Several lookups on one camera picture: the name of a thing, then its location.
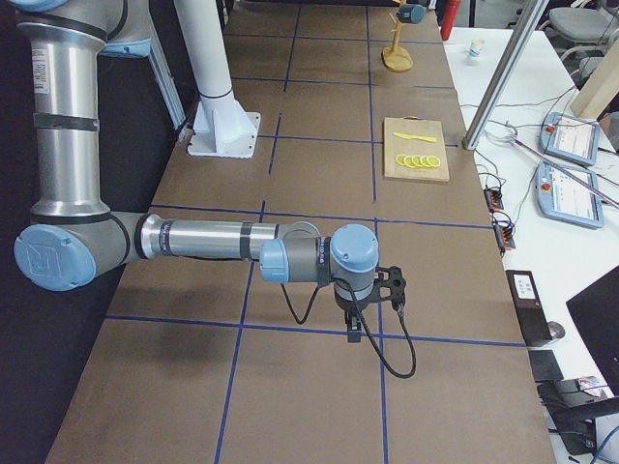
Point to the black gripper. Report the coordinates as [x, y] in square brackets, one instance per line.
[349, 304]

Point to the teal ribbed mug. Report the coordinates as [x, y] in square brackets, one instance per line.
[411, 13]

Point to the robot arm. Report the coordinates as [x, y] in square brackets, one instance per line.
[74, 236]

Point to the wooden cup storage rack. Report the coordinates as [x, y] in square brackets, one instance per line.
[394, 57]

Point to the white paper cup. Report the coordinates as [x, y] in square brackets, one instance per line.
[474, 51]

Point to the orange black connector hub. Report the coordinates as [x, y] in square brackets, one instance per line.
[504, 234]
[493, 197]

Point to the black box with label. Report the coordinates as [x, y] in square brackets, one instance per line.
[528, 307]

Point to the bamboo cutting board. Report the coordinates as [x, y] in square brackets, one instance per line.
[407, 159]

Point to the wooden knife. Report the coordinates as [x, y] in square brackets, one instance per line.
[409, 136]

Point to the black monitor corner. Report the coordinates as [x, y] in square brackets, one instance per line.
[594, 312]

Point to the teach pendant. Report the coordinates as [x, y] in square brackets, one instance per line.
[561, 197]
[569, 138]

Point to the red fire extinguisher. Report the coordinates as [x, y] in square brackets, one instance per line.
[449, 18]

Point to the grey office chair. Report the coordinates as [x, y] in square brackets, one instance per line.
[586, 29]

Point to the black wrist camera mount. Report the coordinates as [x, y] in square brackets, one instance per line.
[389, 286]

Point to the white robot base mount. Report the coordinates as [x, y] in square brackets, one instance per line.
[221, 127]

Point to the aluminium frame post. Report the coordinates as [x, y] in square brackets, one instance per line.
[517, 42]

